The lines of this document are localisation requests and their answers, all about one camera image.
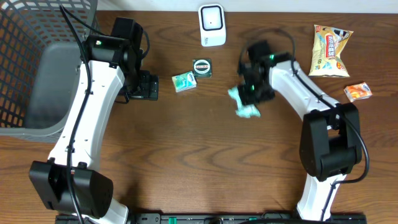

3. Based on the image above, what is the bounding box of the cream snack bag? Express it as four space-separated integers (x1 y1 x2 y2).
309 24 354 78

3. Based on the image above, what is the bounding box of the teal white tissue packet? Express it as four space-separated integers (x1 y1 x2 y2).
228 86 261 118

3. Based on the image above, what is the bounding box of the grey plastic mesh basket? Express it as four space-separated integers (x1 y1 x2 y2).
1 0 98 142

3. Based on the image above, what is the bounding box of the white barcode scanner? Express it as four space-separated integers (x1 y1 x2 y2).
198 4 226 47

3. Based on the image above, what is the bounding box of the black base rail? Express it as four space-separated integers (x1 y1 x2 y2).
55 213 368 224

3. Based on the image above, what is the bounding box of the orange snack packet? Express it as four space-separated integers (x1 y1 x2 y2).
344 82 373 102

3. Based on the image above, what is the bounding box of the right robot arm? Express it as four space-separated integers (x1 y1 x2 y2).
238 40 363 222

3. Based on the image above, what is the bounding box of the green Zam-Buk ointment box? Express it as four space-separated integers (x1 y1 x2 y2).
193 58 212 78

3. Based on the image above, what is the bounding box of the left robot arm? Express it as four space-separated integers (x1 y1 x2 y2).
29 17 159 223

